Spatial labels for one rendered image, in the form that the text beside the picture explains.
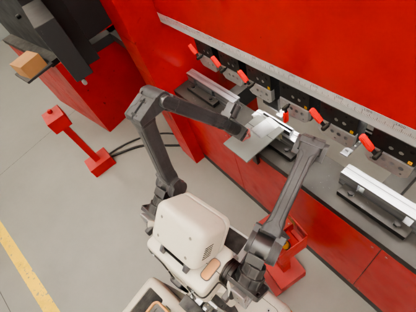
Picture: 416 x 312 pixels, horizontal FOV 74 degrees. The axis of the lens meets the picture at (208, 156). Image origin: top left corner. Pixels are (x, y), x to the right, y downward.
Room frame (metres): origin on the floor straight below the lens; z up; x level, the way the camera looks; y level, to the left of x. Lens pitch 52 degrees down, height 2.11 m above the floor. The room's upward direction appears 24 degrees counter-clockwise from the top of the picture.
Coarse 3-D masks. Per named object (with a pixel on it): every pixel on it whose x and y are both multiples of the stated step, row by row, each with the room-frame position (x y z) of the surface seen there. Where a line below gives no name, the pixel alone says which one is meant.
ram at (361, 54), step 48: (192, 0) 1.29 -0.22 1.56; (240, 0) 0.98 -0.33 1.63; (288, 0) 0.77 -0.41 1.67; (336, 0) 0.62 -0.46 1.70; (384, 0) 0.51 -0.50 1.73; (240, 48) 1.03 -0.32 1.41; (288, 48) 0.77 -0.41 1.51; (336, 48) 0.60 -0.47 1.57; (384, 48) 0.48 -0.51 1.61; (384, 96) 0.45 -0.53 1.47
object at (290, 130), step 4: (264, 112) 1.00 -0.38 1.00; (268, 116) 0.97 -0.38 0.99; (272, 116) 0.95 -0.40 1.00; (276, 120) 0.92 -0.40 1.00; (280, 124) 0.88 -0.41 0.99; (284, 124) 0.87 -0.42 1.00; (284, 128) 0.85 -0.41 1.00; (288, 128) 0.84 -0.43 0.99; (292, 128) 0.82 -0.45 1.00; (284, 132) 0.84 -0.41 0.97; (288, 132) 0.81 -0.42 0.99; (292, 132) 0.82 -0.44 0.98
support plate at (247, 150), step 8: (256, 120) 0.97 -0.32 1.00; (248, 128) 0.94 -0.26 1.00; (280, 128) 0.85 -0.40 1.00; (232, 136) 0.94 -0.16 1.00; (256, 136) 0.87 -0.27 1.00; (264, 136) 0.85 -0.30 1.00; (272, 136) 0.83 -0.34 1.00; (224, 144) 0.91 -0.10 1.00; (232, 144) 0.89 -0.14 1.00; (240, 144) 0.86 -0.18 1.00; (248, 144) 0.84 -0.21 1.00; (256, 144) 0.82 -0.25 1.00; (264, 144) 0.80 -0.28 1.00; (240, 152) 0.82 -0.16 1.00; (248, 152) 0.80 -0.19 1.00; (256, 152) 0.78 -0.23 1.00; (248, 160) 0.75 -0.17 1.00
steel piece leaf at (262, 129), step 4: (264, 120) 0.95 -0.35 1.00; (260, 124) 0.93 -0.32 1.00; (264, 124) 0.92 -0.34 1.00; (268, 124) 0.91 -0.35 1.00; (252, 128) 0.93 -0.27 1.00; (256, 128) 0.92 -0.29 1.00; (260, 128) 0.91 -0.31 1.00; (264, 128) 0.90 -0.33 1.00; (268, 128) 0.89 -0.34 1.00; (272, 128) 0.87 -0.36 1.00; (256, 132) 0.89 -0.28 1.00; (260, 132) 0.88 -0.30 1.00; (264, 132) 0.87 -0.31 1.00; (268, 132) 0.86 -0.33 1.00; (260, 136) 0.86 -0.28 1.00
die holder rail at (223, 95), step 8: (192, 72) 1.65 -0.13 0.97; (192, 80) 1.62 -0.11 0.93; (200, 80) 1.52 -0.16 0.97; (208, 80) 1.49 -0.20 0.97; (208, 88) 1.43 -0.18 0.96; (216, 88) 1.39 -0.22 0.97; (224, 88) 1.35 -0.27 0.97; (216, 96) 1.36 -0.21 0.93; (224, 96) 1.28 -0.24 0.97; (232, 96) 1.25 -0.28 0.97; (224, 104) 1.29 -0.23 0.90
